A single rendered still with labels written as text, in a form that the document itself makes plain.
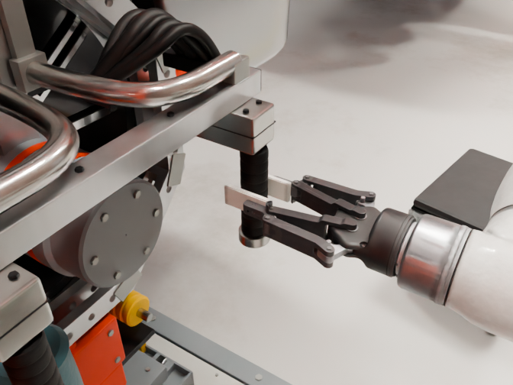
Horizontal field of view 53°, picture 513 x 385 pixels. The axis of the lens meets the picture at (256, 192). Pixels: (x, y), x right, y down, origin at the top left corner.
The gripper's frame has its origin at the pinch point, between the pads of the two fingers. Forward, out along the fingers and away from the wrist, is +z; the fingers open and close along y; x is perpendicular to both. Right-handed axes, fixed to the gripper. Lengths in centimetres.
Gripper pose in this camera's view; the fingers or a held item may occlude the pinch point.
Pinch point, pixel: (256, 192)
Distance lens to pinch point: 67.3
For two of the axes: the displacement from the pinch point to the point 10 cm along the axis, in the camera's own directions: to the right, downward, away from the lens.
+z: -8.4, -3.1, 4.4
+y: 5.4, -5.0, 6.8
